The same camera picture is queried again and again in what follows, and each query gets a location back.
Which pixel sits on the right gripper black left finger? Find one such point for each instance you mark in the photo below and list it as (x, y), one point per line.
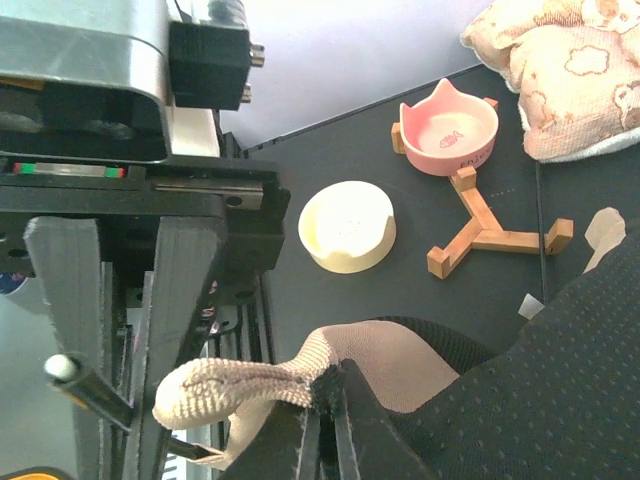
(285, 448)

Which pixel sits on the beige patterned pillow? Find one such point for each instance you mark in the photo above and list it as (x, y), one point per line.
(574, 66)

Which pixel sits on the yellow pet bowl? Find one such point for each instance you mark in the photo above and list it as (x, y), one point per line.
(348, 227)

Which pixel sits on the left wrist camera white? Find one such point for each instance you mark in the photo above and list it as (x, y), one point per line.
(121, 81)

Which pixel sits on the black tent pole one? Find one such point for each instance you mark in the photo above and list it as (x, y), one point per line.
(73, 376)

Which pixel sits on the beige pet tent fabric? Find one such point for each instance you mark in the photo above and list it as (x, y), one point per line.
(561, 403)

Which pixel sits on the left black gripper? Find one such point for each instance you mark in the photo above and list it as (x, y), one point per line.
(128, 200)

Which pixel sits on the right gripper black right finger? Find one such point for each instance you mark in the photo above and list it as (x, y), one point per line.
(367, 444)

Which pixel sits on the pink pet bowl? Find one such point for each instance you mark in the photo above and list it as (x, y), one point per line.
(447, 131)

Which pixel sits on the wooden bowl stand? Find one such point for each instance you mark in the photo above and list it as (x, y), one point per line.
(483, 231)

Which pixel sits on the yellow round object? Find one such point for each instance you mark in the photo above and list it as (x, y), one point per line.
(37, 473)

